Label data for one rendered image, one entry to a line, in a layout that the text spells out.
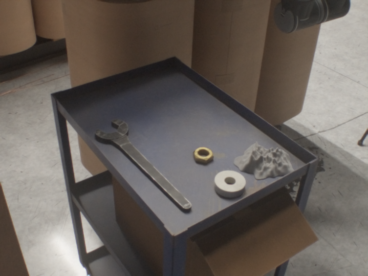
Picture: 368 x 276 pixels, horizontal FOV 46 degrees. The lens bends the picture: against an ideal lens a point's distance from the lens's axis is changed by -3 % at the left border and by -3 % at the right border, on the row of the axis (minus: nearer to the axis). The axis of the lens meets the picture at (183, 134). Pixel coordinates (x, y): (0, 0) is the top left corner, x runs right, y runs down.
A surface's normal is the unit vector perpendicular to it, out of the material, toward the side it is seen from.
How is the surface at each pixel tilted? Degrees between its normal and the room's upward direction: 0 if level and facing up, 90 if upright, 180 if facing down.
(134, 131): 0
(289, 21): 95
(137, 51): 90
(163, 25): 90
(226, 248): 26
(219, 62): 90
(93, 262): 0
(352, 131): 0
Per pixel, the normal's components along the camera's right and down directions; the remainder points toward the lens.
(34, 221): 0.04, -0.80
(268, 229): 0.28, -0.49
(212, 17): -0.14, 0.59
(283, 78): 0.25, 0.59
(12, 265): 0.64, 0.48
